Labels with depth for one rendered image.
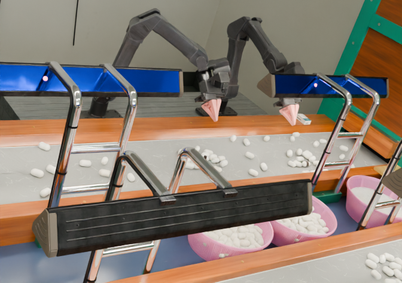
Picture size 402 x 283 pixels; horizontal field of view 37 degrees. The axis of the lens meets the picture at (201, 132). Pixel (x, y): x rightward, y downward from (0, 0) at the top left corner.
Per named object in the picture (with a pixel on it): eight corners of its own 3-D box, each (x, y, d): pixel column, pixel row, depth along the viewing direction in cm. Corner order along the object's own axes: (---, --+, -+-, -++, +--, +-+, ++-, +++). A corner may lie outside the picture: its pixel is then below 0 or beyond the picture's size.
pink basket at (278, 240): (233, 224, 190) (242, 200, 186) (271, 199, 212) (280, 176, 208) (305, 271, 179) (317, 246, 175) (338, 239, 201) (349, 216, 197)
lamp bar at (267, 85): (255, 87, 199) (262, 67, 196) (372, 89, 237) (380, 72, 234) (270, 98, 194) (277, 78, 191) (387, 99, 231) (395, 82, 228)
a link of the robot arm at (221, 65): (229, 70, 231) (222, 42, 225) (232, 79, 224) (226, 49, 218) (200, 78, 231) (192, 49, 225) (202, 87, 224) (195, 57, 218)
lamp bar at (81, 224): (30, 229, 103) (37, 194, 99) (288, 194, 140) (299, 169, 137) (46, 259, 97) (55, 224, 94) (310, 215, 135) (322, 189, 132)
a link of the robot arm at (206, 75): (217, 84, 227) (213, 67, 229) (216, 79, 222) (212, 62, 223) (199, 88, 227) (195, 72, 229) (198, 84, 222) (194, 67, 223)
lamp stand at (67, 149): (14, 204, 167) (42, 57, 148) (80, 197, 179) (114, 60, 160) (37, 248, 154) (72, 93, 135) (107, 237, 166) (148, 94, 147)
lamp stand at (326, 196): (268, 177, 225) (311, 70, 206) (305, 173, 237) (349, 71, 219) (301, 207, 212) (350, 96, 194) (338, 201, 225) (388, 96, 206)
